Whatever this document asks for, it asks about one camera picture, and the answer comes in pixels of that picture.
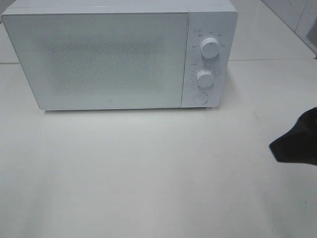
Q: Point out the round white door button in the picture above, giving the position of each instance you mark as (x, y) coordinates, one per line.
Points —
(200, 98)

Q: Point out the white timer knob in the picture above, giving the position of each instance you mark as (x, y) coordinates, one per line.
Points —
(205, 78)

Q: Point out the white microwave door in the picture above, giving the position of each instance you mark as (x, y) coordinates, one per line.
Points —
(101, 61)

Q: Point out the upper white power knob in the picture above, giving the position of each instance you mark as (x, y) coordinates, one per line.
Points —
(209, 47)

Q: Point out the white microwave oven body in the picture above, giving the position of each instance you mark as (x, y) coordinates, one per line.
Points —
(206, 18)

